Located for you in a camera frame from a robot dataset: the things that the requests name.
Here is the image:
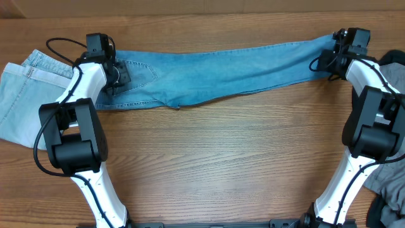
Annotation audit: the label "grey cargo pants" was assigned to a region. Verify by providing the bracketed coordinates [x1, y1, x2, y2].
[364, 63, 404, 228]

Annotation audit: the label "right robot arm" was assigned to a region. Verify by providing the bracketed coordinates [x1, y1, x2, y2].
[292, 28, 404, 227]

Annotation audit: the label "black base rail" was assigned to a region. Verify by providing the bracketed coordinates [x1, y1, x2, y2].
[128, 218, 304, 228]

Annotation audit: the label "folded light blue jeans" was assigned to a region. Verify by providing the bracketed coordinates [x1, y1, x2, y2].
[1, 50, 73, 148]

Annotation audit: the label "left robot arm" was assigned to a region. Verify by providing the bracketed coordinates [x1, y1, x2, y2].
[33, 33, 133, 227]

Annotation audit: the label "blue denim jeans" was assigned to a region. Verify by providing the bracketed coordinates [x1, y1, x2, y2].
[96, 35, 335, 110]

